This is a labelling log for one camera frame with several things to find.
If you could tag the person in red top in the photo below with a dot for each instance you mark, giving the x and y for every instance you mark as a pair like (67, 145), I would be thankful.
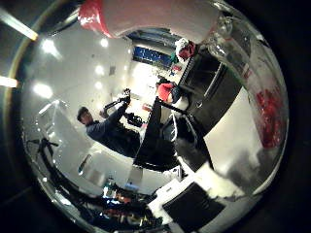
(165, 91)

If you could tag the red and white bundle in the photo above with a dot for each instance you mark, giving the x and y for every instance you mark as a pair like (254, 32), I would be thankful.
(186, 49)

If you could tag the clear plastic bag with red item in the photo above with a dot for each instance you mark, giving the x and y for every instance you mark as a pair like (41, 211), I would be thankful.
(181, 16)

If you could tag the person in dark jacket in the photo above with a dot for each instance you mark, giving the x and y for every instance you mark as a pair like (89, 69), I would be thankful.
(107, 132)

